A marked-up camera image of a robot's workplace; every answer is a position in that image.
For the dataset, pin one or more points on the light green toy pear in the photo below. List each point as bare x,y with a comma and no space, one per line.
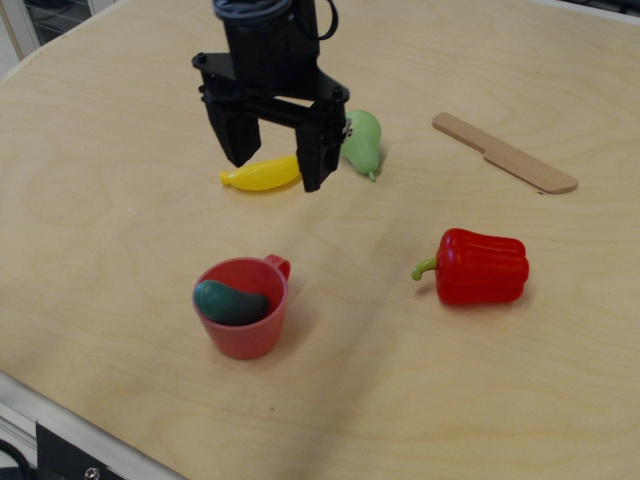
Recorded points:
361,145

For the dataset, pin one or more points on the black metal bracket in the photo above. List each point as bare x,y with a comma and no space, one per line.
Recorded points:
59,459

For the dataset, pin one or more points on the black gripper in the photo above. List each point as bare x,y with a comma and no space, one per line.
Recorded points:
270,72

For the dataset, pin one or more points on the red plastic cup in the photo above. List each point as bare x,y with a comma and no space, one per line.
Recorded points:
268,276

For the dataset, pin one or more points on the yellow toy banana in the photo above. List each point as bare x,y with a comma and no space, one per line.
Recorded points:
262,175

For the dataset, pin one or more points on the red toy bell pepper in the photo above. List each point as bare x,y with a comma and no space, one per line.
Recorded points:
473,268

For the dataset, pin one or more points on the aluminium table edge rail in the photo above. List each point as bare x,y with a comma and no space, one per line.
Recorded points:
22,408

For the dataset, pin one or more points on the wooden toy knife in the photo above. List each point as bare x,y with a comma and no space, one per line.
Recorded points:
508,158

